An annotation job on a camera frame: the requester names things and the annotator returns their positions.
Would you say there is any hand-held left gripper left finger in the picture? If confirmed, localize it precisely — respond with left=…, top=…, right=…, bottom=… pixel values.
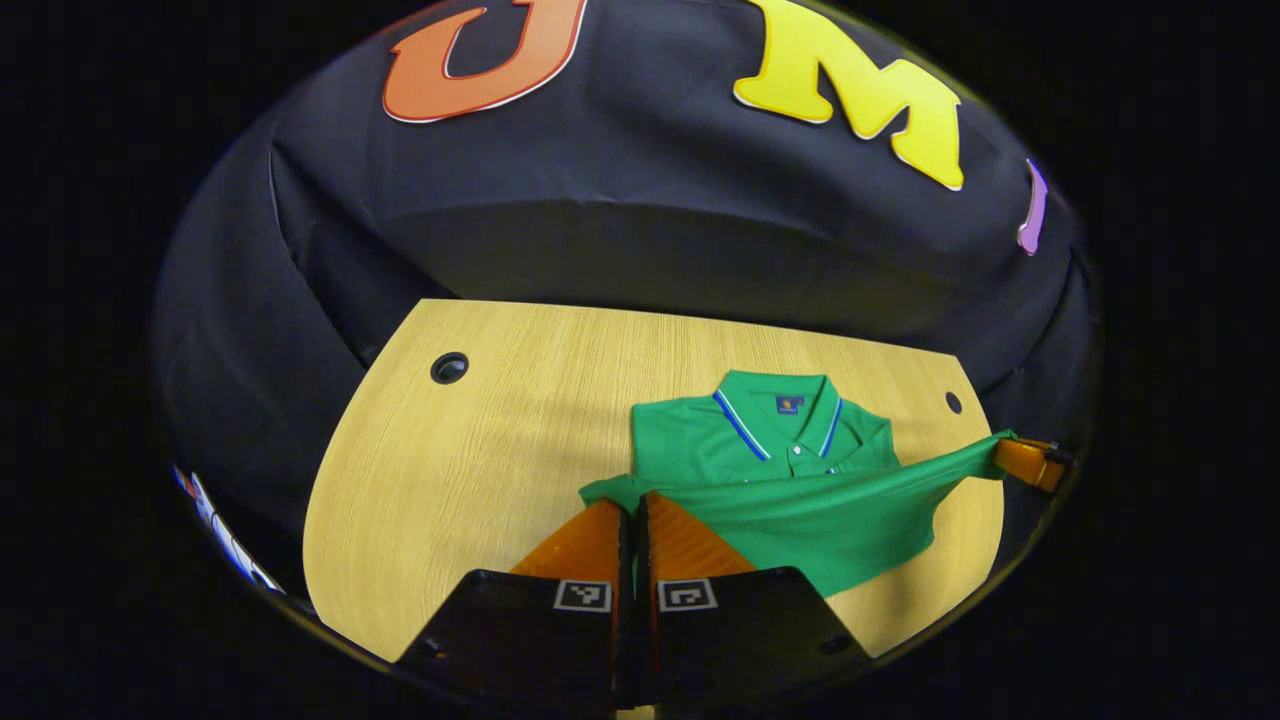
left=395, top=498, right=637, bottom=716

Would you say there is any green T-shirt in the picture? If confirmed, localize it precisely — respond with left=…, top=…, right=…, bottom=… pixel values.
left=580, top=370, right=1019, bottom=599

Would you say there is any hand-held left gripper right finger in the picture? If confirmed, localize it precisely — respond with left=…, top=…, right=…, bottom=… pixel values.
left=637, top=490, right=871, bottom=714

